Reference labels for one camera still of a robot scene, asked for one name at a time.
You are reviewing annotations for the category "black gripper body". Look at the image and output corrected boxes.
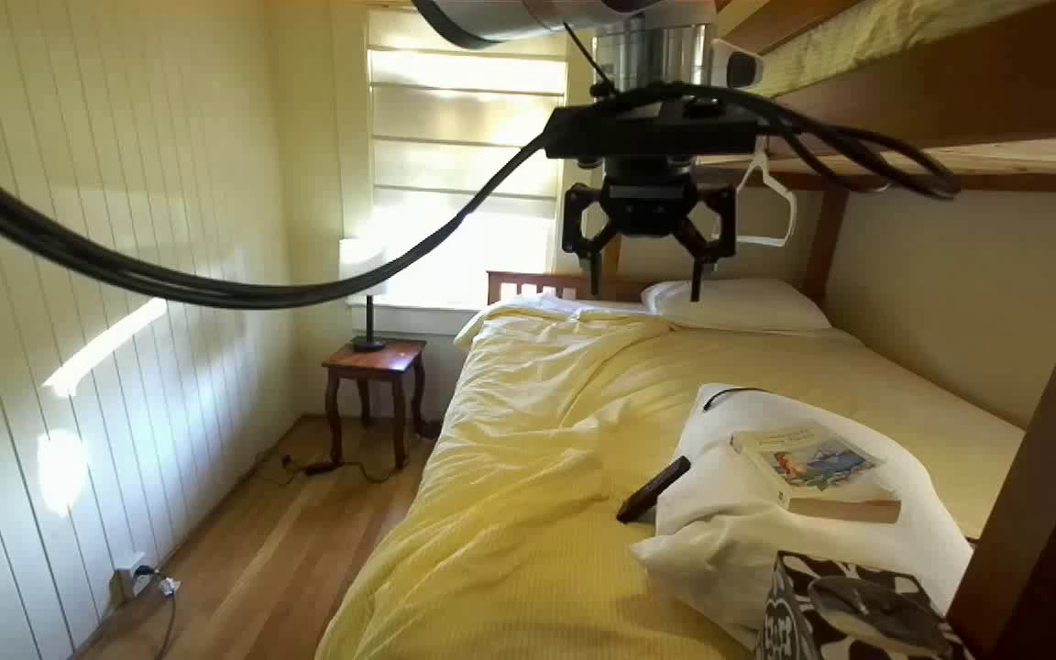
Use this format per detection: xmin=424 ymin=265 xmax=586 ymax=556
xmin=586 ymin=151 xmax=710 ymax=243

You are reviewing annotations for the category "plain white pillow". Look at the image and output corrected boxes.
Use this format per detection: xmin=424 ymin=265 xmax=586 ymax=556
xmin=637 ymin=274 xmax=835 ymax=338

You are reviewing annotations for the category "white clothes hanger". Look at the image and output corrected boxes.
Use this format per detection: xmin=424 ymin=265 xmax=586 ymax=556
xmin=729 ymin=141 xmax=805 ymax=254

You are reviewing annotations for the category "white window blind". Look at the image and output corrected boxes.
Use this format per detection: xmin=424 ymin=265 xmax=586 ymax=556
xmin=362 ymin=8 xmax=574 ymax=207

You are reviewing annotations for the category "black stand on table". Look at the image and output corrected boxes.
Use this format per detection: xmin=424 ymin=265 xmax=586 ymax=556
xmin=349 ymin=288 xmax=393 ymax=356

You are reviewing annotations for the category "pale yellow blanket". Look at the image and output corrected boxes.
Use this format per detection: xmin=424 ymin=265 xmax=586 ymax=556
xmin=313 ymin=294 xmax=1028 ymax=660

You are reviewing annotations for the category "small wooden side table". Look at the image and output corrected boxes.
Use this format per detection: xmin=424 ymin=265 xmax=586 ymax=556
xmin=321 ymin=338 xmax=434 ymax=475

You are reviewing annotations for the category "thin illustrated booklet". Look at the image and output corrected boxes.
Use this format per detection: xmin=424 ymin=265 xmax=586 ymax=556
xmin=729 ymin=428 xmax=905 ymax=527

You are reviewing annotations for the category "black remote control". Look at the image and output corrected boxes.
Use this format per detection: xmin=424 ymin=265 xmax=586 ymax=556
xmin=613 ymin=452 xmax=697 ymax=527

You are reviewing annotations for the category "bunk mattress with yellow sheet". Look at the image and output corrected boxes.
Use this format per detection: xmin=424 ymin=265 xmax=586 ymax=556
xmin=753 ymin=0 xmax=1053 ymax=97

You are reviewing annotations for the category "white pillow with book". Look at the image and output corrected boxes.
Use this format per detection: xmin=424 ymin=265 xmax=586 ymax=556
xmin=629 ymin=378 xmax=981 ymax=652

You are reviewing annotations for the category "floor power strip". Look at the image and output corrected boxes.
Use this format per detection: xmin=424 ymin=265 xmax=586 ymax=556
xmin=108 ymin=556 xmax=184 ymax=609

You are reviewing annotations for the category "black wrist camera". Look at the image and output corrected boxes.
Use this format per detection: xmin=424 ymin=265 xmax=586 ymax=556
xmin=544 ymin=97 xmax=763 ymax=163

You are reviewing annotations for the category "black floor cable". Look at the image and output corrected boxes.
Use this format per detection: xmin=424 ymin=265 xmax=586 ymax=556
xmin=279 ymin=447 xmax=401 ymax=482

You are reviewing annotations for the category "wooden bunk bed frame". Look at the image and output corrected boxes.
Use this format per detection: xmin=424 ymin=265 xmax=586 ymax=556
xmin=483 ymin=0 xmax=1056 ymax=660

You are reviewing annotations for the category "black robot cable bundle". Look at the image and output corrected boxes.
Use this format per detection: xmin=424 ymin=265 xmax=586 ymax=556
xmin=0 ymin=78 xmax=962 ymax=312

